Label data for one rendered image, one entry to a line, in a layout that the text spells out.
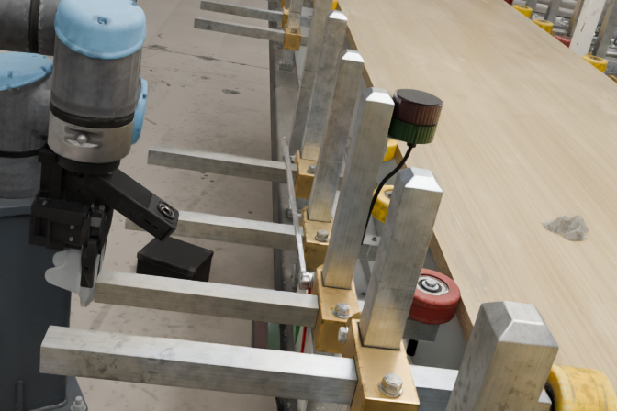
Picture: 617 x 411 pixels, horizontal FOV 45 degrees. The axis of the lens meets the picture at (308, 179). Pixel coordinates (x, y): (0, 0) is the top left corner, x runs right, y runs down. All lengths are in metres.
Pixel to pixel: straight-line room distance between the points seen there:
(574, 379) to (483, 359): 0.34
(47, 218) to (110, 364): 0.26
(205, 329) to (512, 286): 1.42
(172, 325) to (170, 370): 1.64
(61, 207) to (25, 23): 0.21
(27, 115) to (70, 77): 0.81
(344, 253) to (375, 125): 0.18
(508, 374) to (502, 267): 0.65
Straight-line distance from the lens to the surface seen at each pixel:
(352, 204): 0.92
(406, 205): 0.65
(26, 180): 1.67
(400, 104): 0.88
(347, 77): 1.12
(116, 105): 0.82
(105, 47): 0.79
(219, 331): 2.32
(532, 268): 1.11
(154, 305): 0.96
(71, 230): 0.90
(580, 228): 1.24
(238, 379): 0.69
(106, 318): 2.33
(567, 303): 1.05
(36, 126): 1.63
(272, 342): 1.14
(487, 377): 0.43
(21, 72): 1.60
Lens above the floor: 1.39
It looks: 24 degrees down
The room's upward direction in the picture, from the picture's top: 11 degrees clockwise
